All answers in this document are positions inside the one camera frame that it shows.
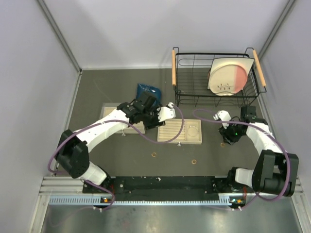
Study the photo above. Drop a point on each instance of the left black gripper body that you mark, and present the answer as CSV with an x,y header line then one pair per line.
x,y
150,120

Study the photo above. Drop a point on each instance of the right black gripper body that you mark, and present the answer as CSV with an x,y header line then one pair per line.
x,y
233,133

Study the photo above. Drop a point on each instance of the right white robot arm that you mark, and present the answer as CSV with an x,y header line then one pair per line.
x,y
270,172

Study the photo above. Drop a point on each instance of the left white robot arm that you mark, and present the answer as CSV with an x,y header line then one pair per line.
x,y
74,147

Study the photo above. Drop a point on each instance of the cream and pink plate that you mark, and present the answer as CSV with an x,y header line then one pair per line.
x,y
228,76

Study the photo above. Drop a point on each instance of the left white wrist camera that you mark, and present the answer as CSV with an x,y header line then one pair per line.
x,y
166,112

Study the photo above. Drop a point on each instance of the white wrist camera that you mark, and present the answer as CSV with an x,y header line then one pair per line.
x,y
166,112
222,115

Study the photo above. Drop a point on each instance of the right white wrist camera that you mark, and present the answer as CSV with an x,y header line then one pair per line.
x,y
222,115

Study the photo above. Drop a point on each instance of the black wire dish rack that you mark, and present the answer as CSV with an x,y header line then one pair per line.
x,y
190,78

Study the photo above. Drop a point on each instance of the blue-grey cable duct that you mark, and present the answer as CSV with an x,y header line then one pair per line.
x,y
104,201

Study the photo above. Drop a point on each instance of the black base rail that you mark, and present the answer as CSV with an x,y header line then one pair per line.
x,y
129,184

